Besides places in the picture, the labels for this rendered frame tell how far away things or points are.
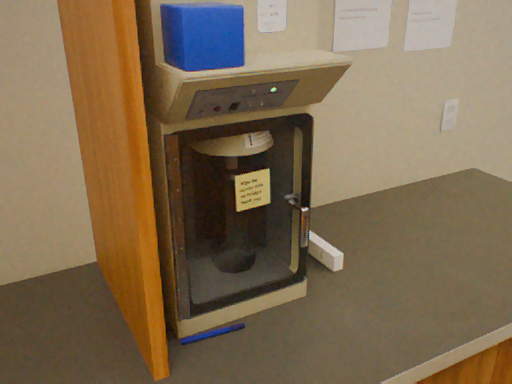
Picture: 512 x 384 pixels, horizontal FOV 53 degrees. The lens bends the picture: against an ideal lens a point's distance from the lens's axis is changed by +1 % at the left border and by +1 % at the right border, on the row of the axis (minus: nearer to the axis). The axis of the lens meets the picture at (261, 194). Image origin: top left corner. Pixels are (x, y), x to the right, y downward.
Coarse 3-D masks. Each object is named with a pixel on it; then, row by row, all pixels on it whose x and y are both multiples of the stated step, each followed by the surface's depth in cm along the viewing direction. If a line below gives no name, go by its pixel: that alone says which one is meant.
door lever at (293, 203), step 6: (294, 198) 107; (288, 204) 107; (294, 204) 106; (300, 210) 103; (306, 210) 103; (300, 216) 104; (306, 216) 104; (300, 222) 104; (306, 222) 104; (300, 228) 105; (306, 228) 105; (300, 234) 105; (306, 234) 105; (300, 240) 106; (306, 240) 106
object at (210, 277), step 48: (192, 144) 91; (240, 144) 96; (288, 144) 101; (192, 192) 95; (288, 192) 106; (192, 240) 99; (240, 240) 104; (288, 240) 110; (192, 288) 103; (240, 288) 109
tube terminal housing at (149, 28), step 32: (160, 0) 81; (192, 0) 83; (224, 0) 86; (256, 0) 88; (288, 0) 91; (160, 32) 83; (256, 32) 91; (288, 32) 94; (160, 128) 89; (192, 128) 91; (160, 160) 93; (160, 192) 97; (160, 224) 102; (160, 256) 107; (288, 288) 117; (192, 320) 107; (224, 320) 111
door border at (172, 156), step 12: (168, 144) 89; (168, 156) 89; (168, 180) 91; (180, 180) 93; (168, 192) 92; (180, 192) 93; (180, 204) 94; (180, 216) 95; (180, 228) 96; (180, 240) 97; (180, 252) 98; (180, 264) 99; (180, 276) 100; (180, 288) 101; (180, 300) 102
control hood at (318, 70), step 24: (168, 72) 79; (192, 72) 76; (216, 72) 77; (240, 72) 79; (264, 72) 82; (288, 72) 84; (312, 72) 87; (336, 72) 90; (168, 96) 81; (192, 96) 80; (288, 96) 92; (312, 96) 96; (168, 120) 85; (192, 120) 88
